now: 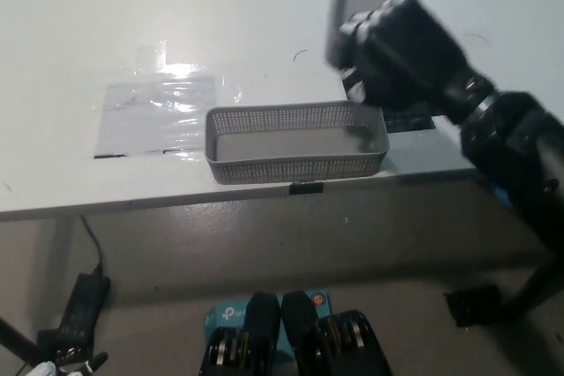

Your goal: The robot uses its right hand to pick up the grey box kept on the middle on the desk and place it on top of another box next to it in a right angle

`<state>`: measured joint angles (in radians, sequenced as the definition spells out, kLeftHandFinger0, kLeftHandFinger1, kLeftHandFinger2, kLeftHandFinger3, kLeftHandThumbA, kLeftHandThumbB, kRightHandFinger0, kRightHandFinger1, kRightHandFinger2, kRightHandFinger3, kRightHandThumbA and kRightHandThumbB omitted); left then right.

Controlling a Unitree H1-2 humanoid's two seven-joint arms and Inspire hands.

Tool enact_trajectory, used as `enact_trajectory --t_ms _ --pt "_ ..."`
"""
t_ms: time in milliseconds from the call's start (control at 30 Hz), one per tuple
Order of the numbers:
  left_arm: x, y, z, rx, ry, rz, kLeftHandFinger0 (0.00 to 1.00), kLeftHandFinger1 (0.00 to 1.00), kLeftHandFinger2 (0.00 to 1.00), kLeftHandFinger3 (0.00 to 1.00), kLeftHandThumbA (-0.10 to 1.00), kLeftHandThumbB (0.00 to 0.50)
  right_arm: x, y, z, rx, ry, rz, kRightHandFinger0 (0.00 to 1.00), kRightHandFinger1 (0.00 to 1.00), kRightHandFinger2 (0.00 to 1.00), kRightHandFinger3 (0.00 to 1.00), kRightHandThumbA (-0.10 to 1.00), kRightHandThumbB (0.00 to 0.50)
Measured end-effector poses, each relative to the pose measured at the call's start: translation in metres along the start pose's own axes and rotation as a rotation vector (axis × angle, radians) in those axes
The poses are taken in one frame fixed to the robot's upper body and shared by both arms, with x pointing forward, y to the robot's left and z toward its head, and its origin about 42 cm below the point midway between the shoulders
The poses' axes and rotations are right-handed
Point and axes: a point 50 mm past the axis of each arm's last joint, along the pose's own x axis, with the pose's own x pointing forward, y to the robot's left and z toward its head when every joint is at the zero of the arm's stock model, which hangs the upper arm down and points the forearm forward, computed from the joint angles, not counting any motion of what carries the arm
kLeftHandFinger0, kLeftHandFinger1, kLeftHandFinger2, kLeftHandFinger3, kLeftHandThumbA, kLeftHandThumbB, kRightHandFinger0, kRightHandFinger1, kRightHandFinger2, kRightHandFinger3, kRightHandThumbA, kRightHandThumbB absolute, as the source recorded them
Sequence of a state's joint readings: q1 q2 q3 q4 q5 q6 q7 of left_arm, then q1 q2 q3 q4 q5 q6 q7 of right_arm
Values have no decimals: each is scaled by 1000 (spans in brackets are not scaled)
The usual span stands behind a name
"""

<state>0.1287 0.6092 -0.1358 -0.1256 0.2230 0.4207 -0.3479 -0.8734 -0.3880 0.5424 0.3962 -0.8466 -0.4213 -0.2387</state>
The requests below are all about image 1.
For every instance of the black slanted rod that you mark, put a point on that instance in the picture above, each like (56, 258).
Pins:
(15, 341)

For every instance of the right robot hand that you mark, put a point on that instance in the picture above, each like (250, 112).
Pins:
(405, 54)

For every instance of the clear plastic covered paper sheet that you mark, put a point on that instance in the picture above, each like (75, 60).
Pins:
(150, 120)

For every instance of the black tape piece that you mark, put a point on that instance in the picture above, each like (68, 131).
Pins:
(306, 189)

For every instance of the black power adapter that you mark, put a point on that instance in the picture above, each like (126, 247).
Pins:
(83, 305)

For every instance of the black tape strip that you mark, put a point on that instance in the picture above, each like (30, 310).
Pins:
(110, 156)
(176, 150)

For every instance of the blue plastic object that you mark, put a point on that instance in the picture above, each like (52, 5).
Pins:
(503, 195)

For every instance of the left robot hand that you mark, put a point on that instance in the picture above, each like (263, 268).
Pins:
(46, 369)

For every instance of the teal router box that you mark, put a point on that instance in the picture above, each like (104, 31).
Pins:
(224, 316)

